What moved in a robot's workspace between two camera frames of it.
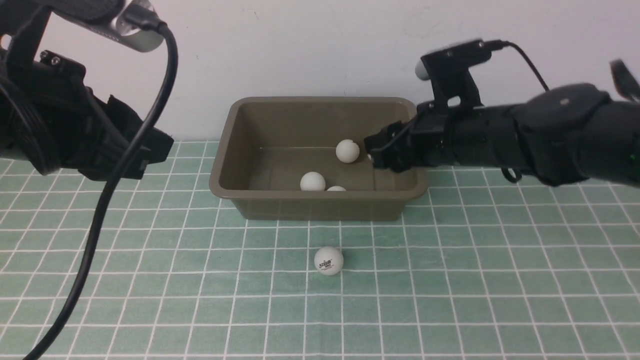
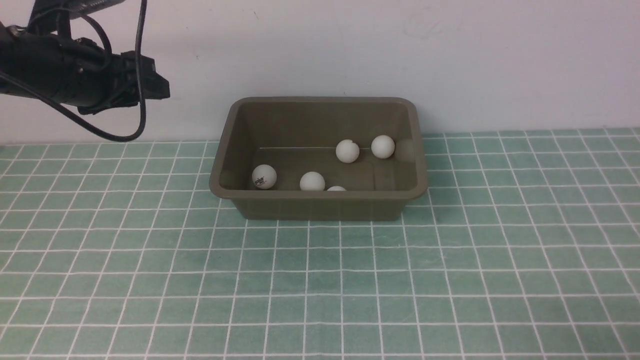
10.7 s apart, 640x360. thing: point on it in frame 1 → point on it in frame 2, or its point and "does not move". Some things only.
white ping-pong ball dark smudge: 347,151 does not move
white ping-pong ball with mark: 312,181 does not move
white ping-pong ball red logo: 328,260 → 264,176
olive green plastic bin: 260,148 does not move
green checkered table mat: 485,269 does not move
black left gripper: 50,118 → 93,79
